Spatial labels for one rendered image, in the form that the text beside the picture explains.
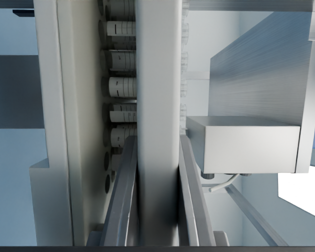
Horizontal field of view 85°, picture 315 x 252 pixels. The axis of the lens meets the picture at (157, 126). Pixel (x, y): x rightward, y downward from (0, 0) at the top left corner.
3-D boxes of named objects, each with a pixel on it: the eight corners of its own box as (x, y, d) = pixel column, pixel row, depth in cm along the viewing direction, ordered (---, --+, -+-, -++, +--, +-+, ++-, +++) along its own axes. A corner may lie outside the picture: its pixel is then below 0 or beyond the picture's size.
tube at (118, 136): (81, 126, 13) (182, 127, 13) (82, 144, 13) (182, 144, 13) (74, 129, 11) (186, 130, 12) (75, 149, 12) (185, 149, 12)
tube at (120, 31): (75, 25, 12) (185, 27, 12) (77, 45, 12) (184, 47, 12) (66, 16, 10) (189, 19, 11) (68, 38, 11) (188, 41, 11)
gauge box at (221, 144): (202, 174, 37) (295, 174, 37) (205, 125, 35) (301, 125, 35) (184, 146, 58) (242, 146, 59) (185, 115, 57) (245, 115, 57)
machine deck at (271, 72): (290, 173, 37) (309, 173, 37) (315, -24, 31) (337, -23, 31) (205, 127, 98) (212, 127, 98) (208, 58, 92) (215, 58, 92)
